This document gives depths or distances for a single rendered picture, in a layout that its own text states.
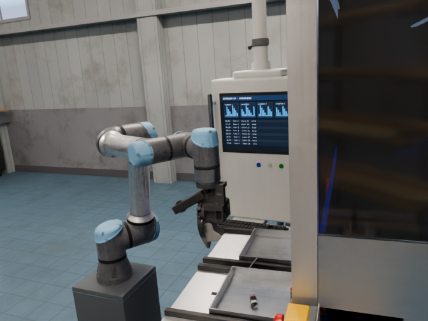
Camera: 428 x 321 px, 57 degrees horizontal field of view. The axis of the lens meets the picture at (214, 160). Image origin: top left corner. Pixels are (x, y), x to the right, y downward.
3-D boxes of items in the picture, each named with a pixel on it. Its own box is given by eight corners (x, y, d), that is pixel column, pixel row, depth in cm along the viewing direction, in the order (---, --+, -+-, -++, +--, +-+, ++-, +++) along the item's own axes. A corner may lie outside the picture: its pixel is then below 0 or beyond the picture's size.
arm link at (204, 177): (190, 170, 111) (200, 162, 118) (191, 185, 112) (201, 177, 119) (214, 171, 108) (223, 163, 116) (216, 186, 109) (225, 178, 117)
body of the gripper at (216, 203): (223, 226, 112) (220, 186, 109) (195, 224, 115) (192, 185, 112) (230, 216, 119) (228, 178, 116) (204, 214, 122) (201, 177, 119)
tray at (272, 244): (334, 241, 162) (335, 234, 161) (331, 274, 138) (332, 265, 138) (254, 235, 173) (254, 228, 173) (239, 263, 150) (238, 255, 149)
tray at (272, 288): (330, 285, 131) (330, 276, 131) (325, 336, 108) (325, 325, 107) (232, 274, 143) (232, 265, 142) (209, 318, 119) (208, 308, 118)
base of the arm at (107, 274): (88, 282, 161) (85, 260, 159) (111, 264, 175) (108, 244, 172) (119, 288, 156) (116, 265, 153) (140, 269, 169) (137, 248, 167)
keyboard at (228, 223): (288, 230, 194) (288, 225, 194) (280, 241, 182) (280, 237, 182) (216, 220, 212) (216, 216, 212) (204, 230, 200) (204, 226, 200)
